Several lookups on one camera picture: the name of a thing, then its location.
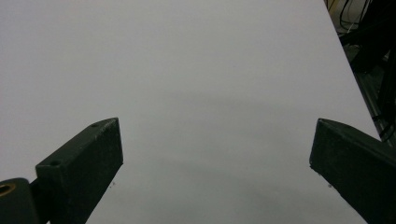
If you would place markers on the dark metal stand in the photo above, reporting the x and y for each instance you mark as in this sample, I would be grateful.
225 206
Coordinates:
375 46

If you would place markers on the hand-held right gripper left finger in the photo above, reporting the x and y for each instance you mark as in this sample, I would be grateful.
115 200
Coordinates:
81 168

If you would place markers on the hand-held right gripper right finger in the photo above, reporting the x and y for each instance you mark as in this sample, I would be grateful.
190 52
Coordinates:
358 165

